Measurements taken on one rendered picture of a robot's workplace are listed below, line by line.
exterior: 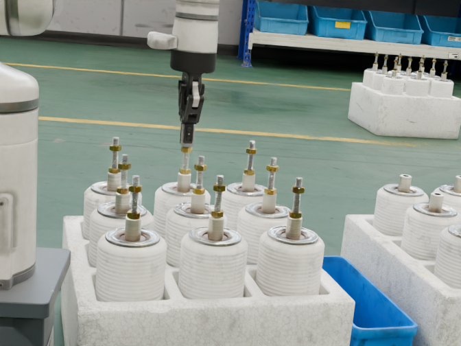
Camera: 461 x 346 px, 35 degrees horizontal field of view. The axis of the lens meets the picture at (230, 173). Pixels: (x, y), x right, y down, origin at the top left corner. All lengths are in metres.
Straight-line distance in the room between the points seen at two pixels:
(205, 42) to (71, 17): 5.12
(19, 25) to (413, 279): 0.78
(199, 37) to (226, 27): 5.05
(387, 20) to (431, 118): 2.85
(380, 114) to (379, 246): 2.00
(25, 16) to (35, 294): 0.26
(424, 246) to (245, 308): 0.40
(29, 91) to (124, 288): 0.38
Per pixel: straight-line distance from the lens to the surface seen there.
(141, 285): 1.02
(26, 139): 0.73
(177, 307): 1.01
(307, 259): 1.07
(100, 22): 6.27
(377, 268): 1.36
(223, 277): 1.04
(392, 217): 1.40
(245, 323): 1.04
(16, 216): 0.74
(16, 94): 0.71
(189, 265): 1.04
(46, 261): 0.82
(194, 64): 1.20
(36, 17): 0.70
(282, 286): 1.08
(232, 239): 1.05
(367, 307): 1.34
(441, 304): 1.18
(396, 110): 3.34
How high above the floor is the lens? 0.61
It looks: 15 degrees down
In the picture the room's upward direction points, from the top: 5 degrees clockwise
